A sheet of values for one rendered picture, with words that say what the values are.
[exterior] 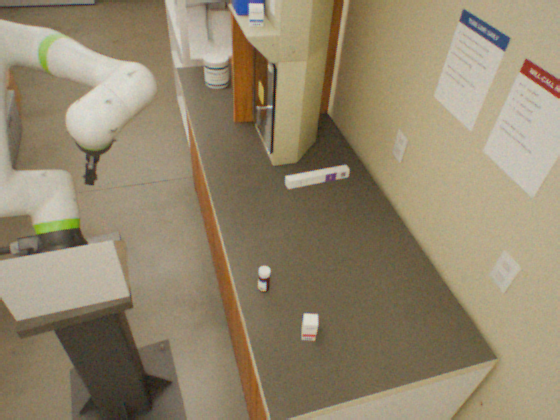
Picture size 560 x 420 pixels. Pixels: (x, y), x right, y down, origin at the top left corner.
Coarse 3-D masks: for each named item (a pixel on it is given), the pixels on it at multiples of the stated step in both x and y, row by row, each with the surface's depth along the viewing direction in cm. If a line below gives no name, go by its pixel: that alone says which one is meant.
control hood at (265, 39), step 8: (232, 8) 166; (240, 16) 161; (248, 16) 161; (264, 16) 162; (240, 24) 156; (248, 24) 156; (264, 24) 157; (248, 32) 151; (256, 32) 151; (264, 32) 151; (272, 32) 152; (248, 40) 149; (256, 40) 150; (264, 40) 150; (272, 40) 151; (264, 48) 152; (272, 48) 153; (272, 56) 155
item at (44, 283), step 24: (120, 240) 139; (0, 264) 113; (24, 264) 116; (48, 264) 118; (72, 264) 121; (96, 264) 124; (120, 264) 128; (0, 288) 119; (24, 288) 121; (48, 288) 124; (72, 288) 127; (96, 288) 130; (120, 288) 134; (24, 312) 128; (48, 312) 131
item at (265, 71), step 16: (256, 48) 181; (256, 64) 185; (272, 64) 161; (256, 80) 189; (272, 80) 164; (256, 96) 194; (272, 96) 168; (256, 112) 199; (272, 112) 172; (272, 128) 177
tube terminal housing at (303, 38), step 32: (288, 0) 144; (320, 0) 151; (288, 32) 151; (320, 32) 162; (288, 64) 159; (320, 64) 174; (288, 96) 168; (320, 96) 188; (256, 128) 210; (288, 128) 179; (288, 160) 190
